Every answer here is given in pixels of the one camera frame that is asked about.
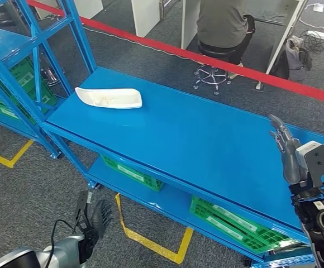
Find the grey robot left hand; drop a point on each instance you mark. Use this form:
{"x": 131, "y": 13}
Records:
{"x": 99, "y": 220}

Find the white desk side panel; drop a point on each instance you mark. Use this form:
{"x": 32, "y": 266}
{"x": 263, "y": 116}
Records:
{"x": 145, "y": 16}
{"x": 89, "y": 7}

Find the blue metal shelf rack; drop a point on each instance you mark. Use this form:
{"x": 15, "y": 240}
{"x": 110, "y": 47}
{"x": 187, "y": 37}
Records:
{"x": 0, "y": 40}
{"x": 178, "y": 148}

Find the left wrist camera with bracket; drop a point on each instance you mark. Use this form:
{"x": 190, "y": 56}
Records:
{"x": 81, "y": 205}

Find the green plastic crate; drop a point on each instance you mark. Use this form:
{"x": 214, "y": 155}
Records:
{"x": 22, "y": 77}
{"x": 234, "y": 229}
{"x": 148, "y": 183}

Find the black stool with chrome base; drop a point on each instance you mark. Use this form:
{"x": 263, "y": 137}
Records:
{"x": 206, "y": 50}

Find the grey bag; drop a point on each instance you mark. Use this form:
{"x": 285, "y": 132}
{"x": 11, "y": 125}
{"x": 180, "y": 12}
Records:
{"x": 293, "y": 61}

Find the black round stool base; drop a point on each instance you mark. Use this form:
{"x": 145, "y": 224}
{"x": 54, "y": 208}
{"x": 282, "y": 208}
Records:
{"x": 2, "y": 16}

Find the person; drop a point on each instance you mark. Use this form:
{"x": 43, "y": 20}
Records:
{"x": 220, "y": 22}

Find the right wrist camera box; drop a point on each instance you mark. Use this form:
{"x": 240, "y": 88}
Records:
{"x": 315, "y": 162}

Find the white power strip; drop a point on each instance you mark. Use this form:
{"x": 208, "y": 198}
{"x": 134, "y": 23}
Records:
{"x": 319, "y": 35}

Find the red barrier tape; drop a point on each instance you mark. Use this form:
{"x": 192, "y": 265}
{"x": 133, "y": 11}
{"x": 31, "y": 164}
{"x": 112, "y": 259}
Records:
{"x": 262, "y": 76}

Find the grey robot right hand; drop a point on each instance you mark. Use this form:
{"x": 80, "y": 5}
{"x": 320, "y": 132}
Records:
{"x": 290, "y": 162}

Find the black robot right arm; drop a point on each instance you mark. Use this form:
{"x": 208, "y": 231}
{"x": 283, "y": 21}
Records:
{"x": 318, "y": 222}

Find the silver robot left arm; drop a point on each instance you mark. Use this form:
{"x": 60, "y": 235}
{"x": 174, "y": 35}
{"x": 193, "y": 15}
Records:
{"x": 64, "y": 253}

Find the white curved plastic part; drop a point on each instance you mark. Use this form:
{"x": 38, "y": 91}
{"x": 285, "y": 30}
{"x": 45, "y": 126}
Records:
{"x": 109, "y": 98}

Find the chrome star stool base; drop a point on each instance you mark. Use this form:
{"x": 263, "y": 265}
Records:
{"x": 51, "y": 75}

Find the yellow floor tape outline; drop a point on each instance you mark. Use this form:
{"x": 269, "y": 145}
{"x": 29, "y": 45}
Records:
{"x": 22, "y": 153}
{"x": 186, "y": 245}

